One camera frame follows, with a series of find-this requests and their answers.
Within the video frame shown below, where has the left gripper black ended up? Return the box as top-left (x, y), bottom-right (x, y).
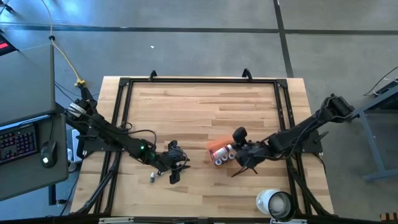
top-left (157, 139), bottom-right (192, 185)

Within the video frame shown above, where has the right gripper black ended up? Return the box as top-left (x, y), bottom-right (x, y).
top-left (232, 126), bottom-right (270, 169)

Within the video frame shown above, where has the orange translucent plastic bin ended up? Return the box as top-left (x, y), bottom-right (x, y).
top-left (206, 134), bottom-right (239, 168)

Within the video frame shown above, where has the white insulated tumbler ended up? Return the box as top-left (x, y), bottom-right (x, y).
top-left (256, 189), bottom-right (297, 223)

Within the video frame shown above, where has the white box under desk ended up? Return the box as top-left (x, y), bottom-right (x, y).
top-left (67, 129), bottom-right (82, 172)

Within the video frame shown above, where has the black computer mouse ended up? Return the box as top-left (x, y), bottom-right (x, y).
top-left (39, 139), bottom-right (58, 169)

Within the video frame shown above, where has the striped block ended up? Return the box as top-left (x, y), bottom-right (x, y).
top-left (379, 212), bottom-right (398, 222)

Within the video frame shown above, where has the gray keyboard table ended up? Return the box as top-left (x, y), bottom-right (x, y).
top-left (0, 113), bottom-right (70, 202)

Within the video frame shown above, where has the backlit black keyboard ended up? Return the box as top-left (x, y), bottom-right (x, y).
top-left (0, 124), bottom-right (39, 165)

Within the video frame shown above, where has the dark gray desk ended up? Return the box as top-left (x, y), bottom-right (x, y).
top-left (0, 44), bottom-right (57, 127)

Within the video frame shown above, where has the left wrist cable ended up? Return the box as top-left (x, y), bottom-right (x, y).
top-left (118, 122), bottom-right (158, 147)

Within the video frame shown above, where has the silver frame bracket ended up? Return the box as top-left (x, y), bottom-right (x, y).
top-left (269, 217), bottom-right (308, 224)
top-left (98, 217), bottom-right (135, 224)

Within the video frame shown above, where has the black aluminium table frame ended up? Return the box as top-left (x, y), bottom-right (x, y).
top-left (73, 77), bottom-right (335, 218)

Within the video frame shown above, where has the blue-gray desk frame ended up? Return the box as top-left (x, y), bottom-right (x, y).
top-left (351, 77), bottom-right (398, 182)

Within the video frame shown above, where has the yellow cable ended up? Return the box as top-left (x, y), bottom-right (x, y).
top-left (40, 0), bottom-right (87, 88)

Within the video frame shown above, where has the black floor cable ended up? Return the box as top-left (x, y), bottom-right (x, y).
top-left (363, 66), bottom-right (398, 96)

